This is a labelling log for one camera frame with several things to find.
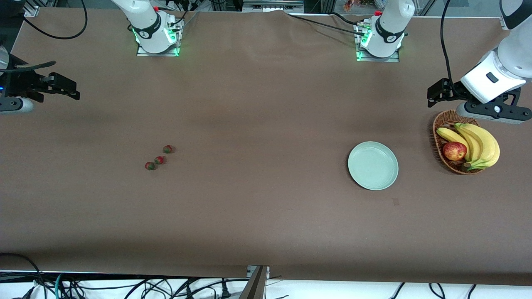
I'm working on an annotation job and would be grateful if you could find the pale green round plate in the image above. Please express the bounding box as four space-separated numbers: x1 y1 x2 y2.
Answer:
347 141 399 191

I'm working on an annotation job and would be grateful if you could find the brown wicker basket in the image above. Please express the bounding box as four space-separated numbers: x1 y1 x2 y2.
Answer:
432 109 487 175

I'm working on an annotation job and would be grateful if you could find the yellow banana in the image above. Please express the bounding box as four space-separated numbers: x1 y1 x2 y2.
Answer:
459 123 500 171
454 123 485 163
436 127 471 162

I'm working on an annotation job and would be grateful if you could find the red apple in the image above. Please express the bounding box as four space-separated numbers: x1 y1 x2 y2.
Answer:
443 142 468 162

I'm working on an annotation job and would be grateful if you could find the brown table cover sheet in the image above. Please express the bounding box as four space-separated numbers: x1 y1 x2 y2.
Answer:
0 7 532 287

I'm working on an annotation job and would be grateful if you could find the black left cable bracket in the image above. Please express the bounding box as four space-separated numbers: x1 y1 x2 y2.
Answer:
427 78 471 108

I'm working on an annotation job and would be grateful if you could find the black left camera cable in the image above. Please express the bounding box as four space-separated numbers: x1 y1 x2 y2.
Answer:
440 0 458 90

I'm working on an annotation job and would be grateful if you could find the black camera cable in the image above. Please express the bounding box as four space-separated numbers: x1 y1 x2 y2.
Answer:
440 0 458 90
0 0 89 74

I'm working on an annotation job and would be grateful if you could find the black base cable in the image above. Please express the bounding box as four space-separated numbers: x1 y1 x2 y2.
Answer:
286 14 367 37
330 12 365 25

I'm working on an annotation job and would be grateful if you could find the aluminium frame rail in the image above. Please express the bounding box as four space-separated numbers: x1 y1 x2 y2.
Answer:
242 0 305 13

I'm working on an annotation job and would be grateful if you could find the thin grey wire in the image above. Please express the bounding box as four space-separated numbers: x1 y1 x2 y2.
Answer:
180 12 201 32

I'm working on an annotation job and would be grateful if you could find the grey metal post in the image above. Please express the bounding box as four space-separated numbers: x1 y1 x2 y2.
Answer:
238 265 271 299

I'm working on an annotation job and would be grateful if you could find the black right camera cable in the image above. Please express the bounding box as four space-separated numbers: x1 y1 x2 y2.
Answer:
0 0 89 74

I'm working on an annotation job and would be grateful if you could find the thick black cable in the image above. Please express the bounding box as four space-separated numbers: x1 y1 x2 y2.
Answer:
0 252 46 299

